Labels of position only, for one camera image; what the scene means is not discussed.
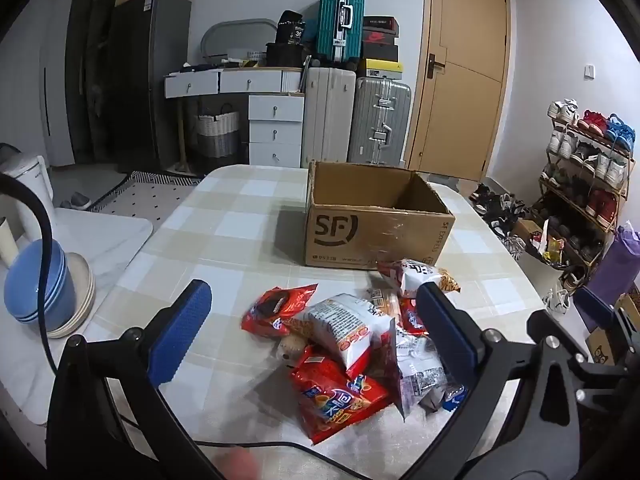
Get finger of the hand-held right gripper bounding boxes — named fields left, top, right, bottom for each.
left=570, top=355, right=632, bottom=401
left=574, top=286, right=640, bottom=356

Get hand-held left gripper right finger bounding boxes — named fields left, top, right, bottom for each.
left=400, top=282, right=583, bottom=480

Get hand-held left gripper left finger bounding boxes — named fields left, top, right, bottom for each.
left=47, top=279, right=236, bottom=480

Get clear crinkled snack packet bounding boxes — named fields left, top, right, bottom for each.
left=395, top=330, right=451, bottom=418

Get small blue snack packet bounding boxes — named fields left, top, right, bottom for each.
left=442, top=385, right=468, bottom=411

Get white and orange snack packet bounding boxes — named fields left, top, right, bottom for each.
left=377, top=258, right=461, bottom=297

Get red cookie packet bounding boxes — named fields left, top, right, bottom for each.
left=241, top=284, right=319, bottom=337

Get white and red noodle snack packet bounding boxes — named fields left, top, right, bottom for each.
left=287, top=294, right=398, bottom=381

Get beige round pastry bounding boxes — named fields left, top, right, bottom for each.
left=277, top=335, right=308, bottom=368

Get red biscuit packet blue print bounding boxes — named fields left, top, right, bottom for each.
left=290, top=347, right=391, bottom=445

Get white sneakers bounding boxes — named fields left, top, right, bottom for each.
left=542, top=287, right=571, bottom=314

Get purple bag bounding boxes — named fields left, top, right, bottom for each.
left=585, top=225, right=640, bottom=306

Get colourful snack bags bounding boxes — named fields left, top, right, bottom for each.
left=532, top=232, right=566, bottom=264

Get small brown cardboard box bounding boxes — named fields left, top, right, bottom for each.
left=512, top=217, right=544, bottom=244

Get white marble side counter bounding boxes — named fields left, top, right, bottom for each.
left=0, top=207, right=153, bottom=426

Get wooden shoe rack with shoes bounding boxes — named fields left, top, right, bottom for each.
left=539, top=99, right=637, bottom=281

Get pile of shoes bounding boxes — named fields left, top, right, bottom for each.
left=470, top=183, right=527, bottom=233

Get patterned floor rug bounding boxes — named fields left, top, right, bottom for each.
left=90, top=170, right=203, bottom=218

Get stack of blue bowls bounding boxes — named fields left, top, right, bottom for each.
left=4, top=239, right=76, bottom=331

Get woven laundry basket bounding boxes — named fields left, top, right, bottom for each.
left=195, top=107, right=240, bottom=160

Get white electric kettle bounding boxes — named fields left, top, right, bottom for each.
left=0, top=155, right=55, bottom=241

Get silver suitcase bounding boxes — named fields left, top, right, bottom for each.
left=348, top=77, right=412, bottom=166

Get white desk with drawers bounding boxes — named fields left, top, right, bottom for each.
left=164, top=66, right=306, bottom=168

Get white suitcase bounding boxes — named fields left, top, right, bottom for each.
left=302, top=66, right=357, bottom=168

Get dark grey refrigerator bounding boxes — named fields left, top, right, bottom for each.
left=107, top=0, right=192, bottom=171

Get wooden door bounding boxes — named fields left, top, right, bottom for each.
left=404, top=0, right=511, bottom=181

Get yellow shoe box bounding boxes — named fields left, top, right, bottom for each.
left=360, top=58, right=403, bottom=79

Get plain black shoe box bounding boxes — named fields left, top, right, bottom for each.
left=362, top=42, right=399, bottom=61

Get grey oval mirror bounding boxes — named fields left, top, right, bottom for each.
left=201, top=18, right=278, bottom=61

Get black bag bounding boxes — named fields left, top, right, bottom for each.
left=276, top=10, right=306, bottom=45

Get teal suitcase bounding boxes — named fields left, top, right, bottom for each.
left=316, top=0, right=366, bottom=63

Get black cable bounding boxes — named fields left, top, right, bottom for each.
left=0, top=174, right=351, bottom=480

